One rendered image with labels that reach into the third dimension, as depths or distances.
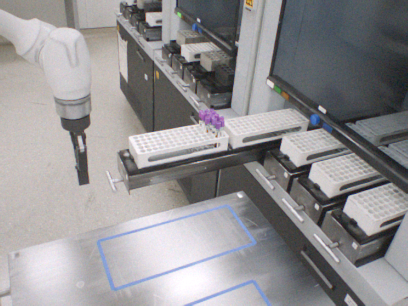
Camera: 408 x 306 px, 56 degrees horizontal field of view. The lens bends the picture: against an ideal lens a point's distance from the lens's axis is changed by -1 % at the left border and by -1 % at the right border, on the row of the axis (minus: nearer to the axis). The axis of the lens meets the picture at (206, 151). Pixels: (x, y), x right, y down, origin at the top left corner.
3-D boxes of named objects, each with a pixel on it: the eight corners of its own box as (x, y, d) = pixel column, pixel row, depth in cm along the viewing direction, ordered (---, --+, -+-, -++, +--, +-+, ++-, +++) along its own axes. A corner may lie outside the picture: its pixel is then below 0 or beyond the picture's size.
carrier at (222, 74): (231, 87, 161) (232, 74, 157) (226, 88, 160) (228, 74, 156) (218, 76, 169) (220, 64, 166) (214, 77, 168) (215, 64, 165)
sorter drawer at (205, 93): (317, 78, 197) (322, 62, 192) (336, 90, 187) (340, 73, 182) (187, 97, 169) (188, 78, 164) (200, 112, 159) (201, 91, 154)
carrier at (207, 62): (215, 73, 172) (216, 60, 168) (210, 73, 171) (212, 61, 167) (203, 63, 180) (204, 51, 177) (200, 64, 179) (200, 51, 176)
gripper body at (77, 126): (92, 118, 98) (95, 147, 103) (85, 102, 104) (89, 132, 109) (62, 122, 95) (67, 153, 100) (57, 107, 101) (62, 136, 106)
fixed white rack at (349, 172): (377, 160, 127) (384, 145, 124) (401, 178, 120) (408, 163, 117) (306, 180, 116) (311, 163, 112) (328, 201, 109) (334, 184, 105)
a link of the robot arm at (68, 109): (87, 82, 101) (88, 102, 105) (50, 87, 98) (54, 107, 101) (94, 98, 95) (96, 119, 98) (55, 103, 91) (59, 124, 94)
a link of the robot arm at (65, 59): (100, 96, 95) (82, 76, 104) (95, 34, 87) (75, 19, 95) (56, 105, 90) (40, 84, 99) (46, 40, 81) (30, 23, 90)
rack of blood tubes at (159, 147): (214, 136, 132) (215, 121, 128) (227, 152, 125) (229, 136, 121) (129, 153, 120) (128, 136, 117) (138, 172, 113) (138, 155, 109)
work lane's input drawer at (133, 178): (291, 133, 151) (295, 113, 145) (312, 152, 141) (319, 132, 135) (104, 172, 122) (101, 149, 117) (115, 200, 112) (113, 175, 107)
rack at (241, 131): (289, 122, 144) (293, 107, 140) (306, 136, 137) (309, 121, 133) (219, 136, 132) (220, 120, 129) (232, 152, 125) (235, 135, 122)
